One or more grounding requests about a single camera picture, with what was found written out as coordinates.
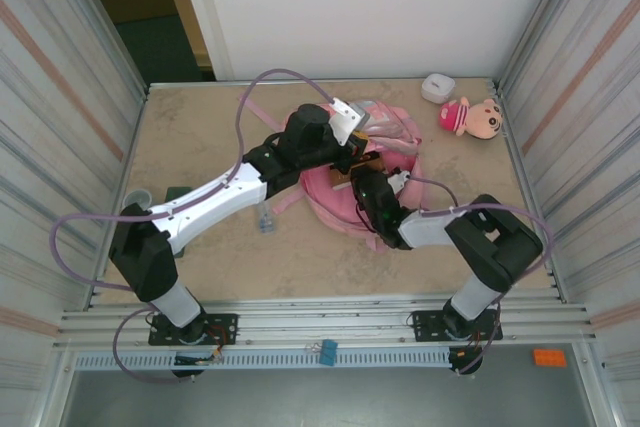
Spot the pink school backpack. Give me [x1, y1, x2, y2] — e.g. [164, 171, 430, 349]
[238, 95, 427, 256]

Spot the small white square box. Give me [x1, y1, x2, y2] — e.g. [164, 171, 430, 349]
[420, 73, 457, 103]

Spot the plush doll with pink hat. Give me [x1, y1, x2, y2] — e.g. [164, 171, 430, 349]
[438, 96, 505, 141]

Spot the blue binder clip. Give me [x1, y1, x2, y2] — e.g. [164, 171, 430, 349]
[305, 339, 340, 367]

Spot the grey cylindrical cup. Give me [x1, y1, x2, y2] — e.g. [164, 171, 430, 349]
[122, 188, 152, 212]

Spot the orange toy brick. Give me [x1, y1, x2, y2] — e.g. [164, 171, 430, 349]
[532, 348, 569, 369]

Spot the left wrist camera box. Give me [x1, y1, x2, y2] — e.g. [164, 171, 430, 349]
[327, 96, 372, 147]

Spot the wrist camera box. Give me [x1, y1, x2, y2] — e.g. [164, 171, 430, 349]
[389, 171, 413, 196]
[327, 96, 372, 147]

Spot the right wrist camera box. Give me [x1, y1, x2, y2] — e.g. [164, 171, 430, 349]
[389, 171, 413, 196]

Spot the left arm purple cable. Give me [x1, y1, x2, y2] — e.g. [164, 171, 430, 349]
[49, 68, 346, 384]

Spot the aluminium frame rail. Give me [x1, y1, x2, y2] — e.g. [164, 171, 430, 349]
[57, 296, 596, 349]

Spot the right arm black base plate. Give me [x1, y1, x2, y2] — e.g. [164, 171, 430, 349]
[410, 310, 502, 344]

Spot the grey slotted cable duct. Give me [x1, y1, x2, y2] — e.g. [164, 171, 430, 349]
[73, 349, 452, 371]

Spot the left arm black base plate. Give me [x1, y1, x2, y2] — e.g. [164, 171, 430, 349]
[148, 313, 239, 347]

